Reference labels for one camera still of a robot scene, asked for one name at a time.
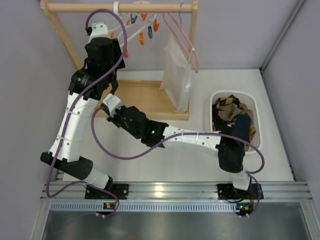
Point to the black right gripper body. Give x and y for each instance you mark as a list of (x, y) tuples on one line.
[(115, 119)]

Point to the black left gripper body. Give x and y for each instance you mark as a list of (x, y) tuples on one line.
[(100, 45)]

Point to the white plastic clip hanger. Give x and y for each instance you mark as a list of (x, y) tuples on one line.
[(139, 22)]

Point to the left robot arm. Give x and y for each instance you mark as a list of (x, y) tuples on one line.
[(84, 93)]

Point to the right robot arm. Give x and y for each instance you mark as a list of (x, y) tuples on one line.
[(230, 152)]

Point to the pink clothes hanger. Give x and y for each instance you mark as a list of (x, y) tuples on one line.
[(186, 42)]

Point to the socks pile in basket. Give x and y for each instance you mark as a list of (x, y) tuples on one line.
[(230, 115)]

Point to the wooden clothes rack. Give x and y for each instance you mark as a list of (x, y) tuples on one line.
[(144, 94)]

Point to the white perforated laundry basket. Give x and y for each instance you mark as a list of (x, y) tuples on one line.
[(250, 102)]

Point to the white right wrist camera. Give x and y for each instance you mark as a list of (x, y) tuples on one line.
[(110, 104)]

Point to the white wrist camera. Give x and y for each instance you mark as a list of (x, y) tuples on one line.
[(110, 104), (97, 30)]

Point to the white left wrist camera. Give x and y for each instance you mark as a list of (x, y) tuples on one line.
[(97, 30)]

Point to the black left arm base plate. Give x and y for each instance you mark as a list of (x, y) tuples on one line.
[(110, 191)]

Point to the white slotted cable duct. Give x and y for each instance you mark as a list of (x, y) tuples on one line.
[(126, 206)]

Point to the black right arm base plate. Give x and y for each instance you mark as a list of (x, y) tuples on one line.
[(226, 191)]

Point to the aluminium mounting rail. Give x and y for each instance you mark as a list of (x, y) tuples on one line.
[(274, 191)]

